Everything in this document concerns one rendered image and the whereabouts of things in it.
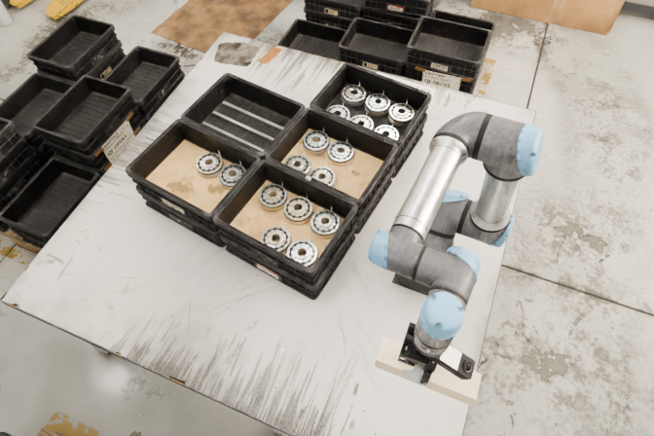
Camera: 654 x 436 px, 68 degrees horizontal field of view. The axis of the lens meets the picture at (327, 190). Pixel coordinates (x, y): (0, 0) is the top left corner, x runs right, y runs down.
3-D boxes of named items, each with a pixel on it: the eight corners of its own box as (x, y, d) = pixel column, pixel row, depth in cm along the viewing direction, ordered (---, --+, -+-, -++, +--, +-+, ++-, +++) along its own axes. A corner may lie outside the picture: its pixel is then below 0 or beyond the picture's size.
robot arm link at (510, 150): (466, 209, 163) (490, 102, 117) (512, 225, 158) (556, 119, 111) (454, 239, 158) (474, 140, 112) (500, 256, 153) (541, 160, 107)
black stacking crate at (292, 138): (396, 164, 186) (399, 146, 177) (358, 222, 172) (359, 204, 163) (308, 127, 199) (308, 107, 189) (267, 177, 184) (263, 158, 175)
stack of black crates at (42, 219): (73, 182, 269) (53, 156, 250) (117, 199, 262) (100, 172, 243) (21, 240, 248) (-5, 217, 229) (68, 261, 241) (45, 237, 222)
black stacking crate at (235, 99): (308, 127, 199) (307, 106, 190) (267, 176, 185) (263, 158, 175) (232, 92, 211) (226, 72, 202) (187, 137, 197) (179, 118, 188)
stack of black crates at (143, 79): (155, 88, 311) (136, 44, 283) (195, 99, 304) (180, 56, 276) (117, 131, 290) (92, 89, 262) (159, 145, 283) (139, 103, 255)
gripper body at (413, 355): (406, 331, 113) (413, 312, 103) (443, 345, 111) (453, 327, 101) (396, 363, 109) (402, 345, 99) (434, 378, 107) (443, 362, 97)
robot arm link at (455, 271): (432, 233, 99) (413, 276, 93) (487, 252, 95) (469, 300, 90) (429, 251, 105) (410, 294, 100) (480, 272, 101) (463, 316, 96)
